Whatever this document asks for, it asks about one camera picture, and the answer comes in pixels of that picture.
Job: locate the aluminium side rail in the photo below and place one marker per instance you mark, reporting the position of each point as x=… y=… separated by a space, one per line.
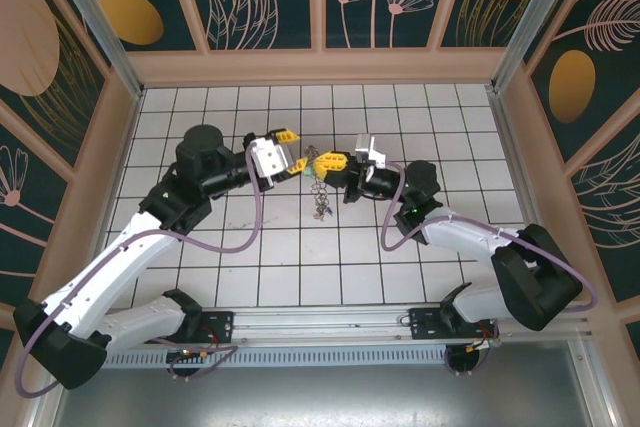
x=519 y=172

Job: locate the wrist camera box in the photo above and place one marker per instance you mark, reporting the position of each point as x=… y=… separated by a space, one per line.
x=270 y=159
x=367 y=147

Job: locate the orange oval pink fern panel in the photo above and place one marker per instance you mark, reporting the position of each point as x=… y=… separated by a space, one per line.
x=570 y=87

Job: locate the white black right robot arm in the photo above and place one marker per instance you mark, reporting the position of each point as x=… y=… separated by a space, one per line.
x=465 y=237

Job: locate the orange oval wall panel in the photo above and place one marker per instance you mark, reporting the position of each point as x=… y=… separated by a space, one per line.
x=130 y=17

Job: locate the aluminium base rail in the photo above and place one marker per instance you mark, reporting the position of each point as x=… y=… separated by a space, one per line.
x=320 y=322

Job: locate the grey sheet metal panel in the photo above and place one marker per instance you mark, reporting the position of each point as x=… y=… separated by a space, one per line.
x=320 y=397

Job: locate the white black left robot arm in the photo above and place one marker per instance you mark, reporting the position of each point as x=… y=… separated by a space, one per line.
x=107 y=272

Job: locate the dark teal framed wall panel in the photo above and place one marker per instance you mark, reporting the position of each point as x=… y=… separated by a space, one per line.
x=5 y=347

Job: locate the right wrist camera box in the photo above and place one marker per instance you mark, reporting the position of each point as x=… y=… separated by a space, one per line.
x=367 y=147

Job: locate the pink leaf outline wall panel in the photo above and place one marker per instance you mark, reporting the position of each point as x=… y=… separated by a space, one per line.
x=610 y=217

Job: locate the aluminium corner post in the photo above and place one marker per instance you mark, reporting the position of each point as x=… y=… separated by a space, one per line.
x=533 y=22
x=106 y=27

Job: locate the green key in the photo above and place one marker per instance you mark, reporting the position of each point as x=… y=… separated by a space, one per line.
x=312 y=172

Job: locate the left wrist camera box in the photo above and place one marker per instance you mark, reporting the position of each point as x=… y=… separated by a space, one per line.
x=270 y=159

